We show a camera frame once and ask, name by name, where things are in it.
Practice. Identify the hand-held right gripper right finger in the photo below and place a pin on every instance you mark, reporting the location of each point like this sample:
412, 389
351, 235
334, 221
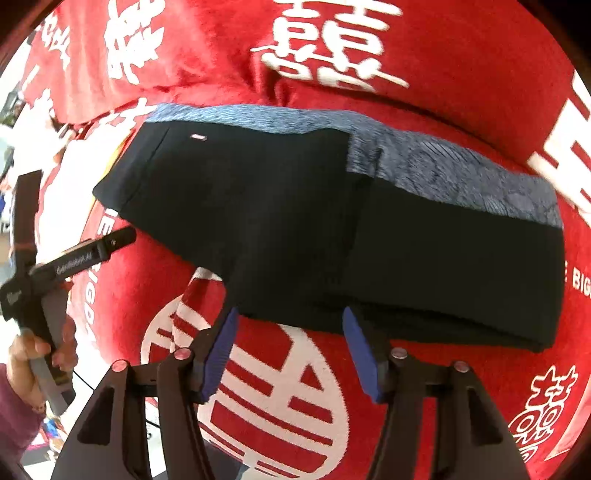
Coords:
362, 355

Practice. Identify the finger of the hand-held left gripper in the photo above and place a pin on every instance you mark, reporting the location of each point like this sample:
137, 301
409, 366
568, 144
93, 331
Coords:
87, 256
27, 217

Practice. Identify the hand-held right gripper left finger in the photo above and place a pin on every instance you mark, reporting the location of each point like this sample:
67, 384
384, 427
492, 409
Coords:
219, 355

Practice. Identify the person's left forearm purple sleeve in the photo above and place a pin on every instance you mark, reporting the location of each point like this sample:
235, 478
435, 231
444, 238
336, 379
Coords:
16, 415

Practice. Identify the person's left hand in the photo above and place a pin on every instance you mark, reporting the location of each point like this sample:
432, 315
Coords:
23, 364

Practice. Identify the red printed blanket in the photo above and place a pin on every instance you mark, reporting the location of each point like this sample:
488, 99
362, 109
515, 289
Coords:
461, 55

